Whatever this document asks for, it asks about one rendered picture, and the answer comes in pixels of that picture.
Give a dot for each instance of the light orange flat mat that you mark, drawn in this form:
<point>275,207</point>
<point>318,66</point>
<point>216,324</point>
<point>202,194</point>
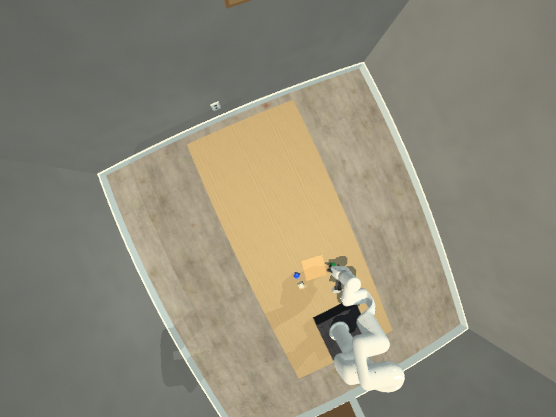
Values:
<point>314,267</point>

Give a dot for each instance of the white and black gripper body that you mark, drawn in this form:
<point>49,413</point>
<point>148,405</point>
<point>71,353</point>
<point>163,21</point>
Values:
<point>337,269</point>

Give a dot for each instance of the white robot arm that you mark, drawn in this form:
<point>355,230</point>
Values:
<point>373,342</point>

